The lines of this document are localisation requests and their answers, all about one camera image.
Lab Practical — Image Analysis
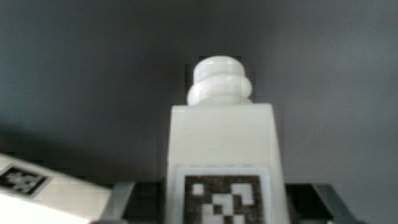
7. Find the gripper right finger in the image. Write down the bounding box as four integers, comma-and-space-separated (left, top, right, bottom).
286, 183, 368, 224

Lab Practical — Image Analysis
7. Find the white table leg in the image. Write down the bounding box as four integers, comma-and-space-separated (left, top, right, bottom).
0, 153, 110, 224
163, 56, 291, 224

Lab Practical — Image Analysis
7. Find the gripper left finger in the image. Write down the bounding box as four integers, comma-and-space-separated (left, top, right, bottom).
99, 182, 165, 224

